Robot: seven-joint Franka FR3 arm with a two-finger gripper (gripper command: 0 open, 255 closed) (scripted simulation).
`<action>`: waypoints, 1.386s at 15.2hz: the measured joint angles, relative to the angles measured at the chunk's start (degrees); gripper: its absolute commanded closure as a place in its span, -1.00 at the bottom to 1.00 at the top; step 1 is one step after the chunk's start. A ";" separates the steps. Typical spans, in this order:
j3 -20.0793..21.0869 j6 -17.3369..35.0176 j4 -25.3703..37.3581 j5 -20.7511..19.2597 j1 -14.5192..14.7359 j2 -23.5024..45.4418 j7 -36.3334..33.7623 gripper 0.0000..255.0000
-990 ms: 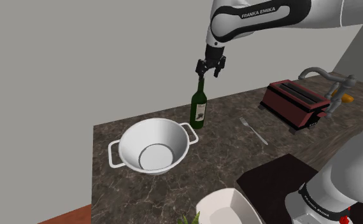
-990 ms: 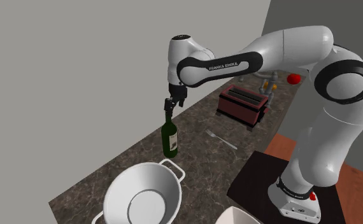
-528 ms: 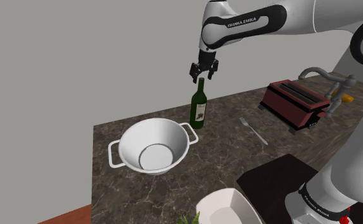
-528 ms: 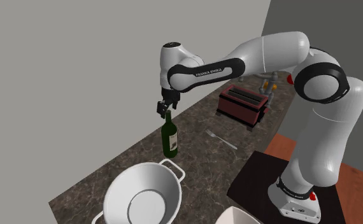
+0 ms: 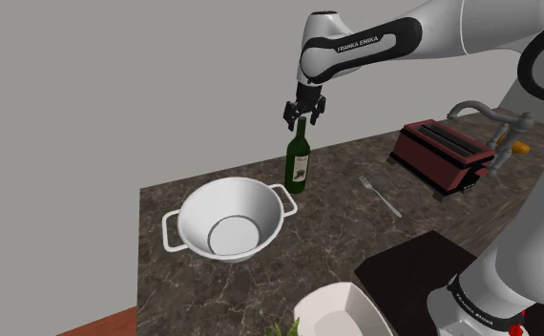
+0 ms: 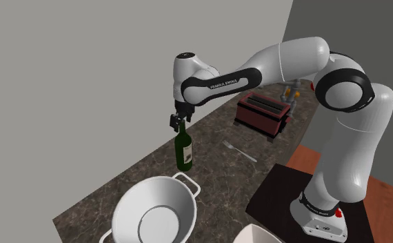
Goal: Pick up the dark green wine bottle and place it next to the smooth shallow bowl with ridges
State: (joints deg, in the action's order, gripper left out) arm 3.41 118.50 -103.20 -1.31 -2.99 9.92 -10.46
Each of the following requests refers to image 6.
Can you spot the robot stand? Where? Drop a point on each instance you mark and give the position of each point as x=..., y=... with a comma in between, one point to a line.
x=273, y=205

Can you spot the white bowl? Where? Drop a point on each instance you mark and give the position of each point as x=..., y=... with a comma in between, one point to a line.
x=255, y=235

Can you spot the red toaster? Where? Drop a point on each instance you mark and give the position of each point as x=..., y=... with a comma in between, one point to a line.
x=260, y=116

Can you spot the green wine bottle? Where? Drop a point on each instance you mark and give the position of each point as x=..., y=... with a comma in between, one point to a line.
x=183, y=148

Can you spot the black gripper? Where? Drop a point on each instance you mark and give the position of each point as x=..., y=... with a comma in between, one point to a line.
x=183, y=107

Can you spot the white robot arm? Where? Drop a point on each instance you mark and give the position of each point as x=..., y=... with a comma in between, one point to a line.
x=351, y=141

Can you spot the grey and orange figure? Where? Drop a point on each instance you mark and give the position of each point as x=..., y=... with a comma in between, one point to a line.
x=291, y=92

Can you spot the silver fork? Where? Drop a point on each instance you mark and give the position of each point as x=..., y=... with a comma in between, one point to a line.
x=242, y=153

